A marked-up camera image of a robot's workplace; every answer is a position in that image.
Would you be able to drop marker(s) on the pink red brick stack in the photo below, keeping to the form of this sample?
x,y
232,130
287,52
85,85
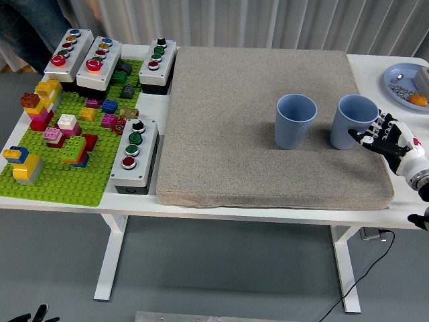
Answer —
x,y
52,134

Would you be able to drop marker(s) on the white table leg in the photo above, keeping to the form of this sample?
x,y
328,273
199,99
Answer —
x,y
110,255
347,268

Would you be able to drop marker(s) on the light blue plate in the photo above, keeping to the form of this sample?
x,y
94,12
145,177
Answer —
x,y
402,68

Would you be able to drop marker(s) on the dark green toy brick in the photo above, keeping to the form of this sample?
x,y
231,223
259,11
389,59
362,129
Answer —
x,y
119,77

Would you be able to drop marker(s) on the green brick baseplate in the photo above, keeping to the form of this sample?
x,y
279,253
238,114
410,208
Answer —
x,y
67,188

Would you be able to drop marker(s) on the grey-brown mat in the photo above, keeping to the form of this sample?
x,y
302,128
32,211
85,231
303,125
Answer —
x,y
218,134

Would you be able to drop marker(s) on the blue ribbed plastic cup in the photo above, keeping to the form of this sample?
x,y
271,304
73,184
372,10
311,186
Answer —
x,y
345,134
290,134

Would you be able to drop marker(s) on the yellow blue grey brick stack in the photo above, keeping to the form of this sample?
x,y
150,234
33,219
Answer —
x,y
25,167

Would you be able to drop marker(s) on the white curtain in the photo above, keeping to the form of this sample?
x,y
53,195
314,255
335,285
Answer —
x,y
234,20

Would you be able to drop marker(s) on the five-button control box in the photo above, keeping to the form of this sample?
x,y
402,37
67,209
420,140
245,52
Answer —
x,y
110,57
82,43

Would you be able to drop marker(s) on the person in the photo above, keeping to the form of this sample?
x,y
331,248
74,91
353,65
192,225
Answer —
x,y
27,27

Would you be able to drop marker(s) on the blue toy brick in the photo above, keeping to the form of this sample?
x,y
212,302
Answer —
x,y
109,106

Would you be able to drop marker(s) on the yellow white brick stack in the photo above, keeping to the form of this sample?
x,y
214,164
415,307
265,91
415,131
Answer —
x,y
48,88

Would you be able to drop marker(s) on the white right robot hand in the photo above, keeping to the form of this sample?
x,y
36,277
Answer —
x,y
399,147

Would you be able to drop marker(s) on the four-button control box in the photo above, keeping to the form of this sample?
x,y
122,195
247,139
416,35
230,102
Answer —
x,y
166,63
147,151

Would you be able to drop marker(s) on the grey metal block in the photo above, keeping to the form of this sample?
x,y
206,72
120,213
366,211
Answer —
x,y
423,80

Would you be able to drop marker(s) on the small orange fruit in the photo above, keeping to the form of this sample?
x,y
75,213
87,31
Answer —
x,y
418,100

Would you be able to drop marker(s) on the brown yellow red brick stack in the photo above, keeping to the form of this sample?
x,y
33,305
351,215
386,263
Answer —
x,y
31,100

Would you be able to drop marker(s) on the yellow toy brick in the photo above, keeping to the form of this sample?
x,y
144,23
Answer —
x,y
88,114

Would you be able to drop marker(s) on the grey power adapter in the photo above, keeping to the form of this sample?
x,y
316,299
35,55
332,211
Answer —
x,y
370,234

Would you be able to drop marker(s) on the grey sloped brick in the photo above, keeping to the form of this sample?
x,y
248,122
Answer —
x,y
127,91

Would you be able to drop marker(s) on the magenta toy brick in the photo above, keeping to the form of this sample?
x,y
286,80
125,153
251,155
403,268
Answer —
x,y
92,103

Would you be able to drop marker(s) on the dark grey curved brick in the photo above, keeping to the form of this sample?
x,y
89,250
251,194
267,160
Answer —
x,y
125,67

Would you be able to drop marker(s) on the red toy brick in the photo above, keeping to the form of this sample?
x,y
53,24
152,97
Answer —
x,y
91,141

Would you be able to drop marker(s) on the green orange blue brick stack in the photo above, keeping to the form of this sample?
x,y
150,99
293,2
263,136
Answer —
x,y
74,146

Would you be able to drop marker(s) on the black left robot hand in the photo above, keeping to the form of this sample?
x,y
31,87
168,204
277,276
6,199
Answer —
x,y
42,313

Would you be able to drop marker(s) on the pink toy brick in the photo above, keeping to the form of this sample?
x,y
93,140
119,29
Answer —
x,y
108,120

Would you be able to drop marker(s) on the white pink brick stack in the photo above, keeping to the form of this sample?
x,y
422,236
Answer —
x,y
67,120

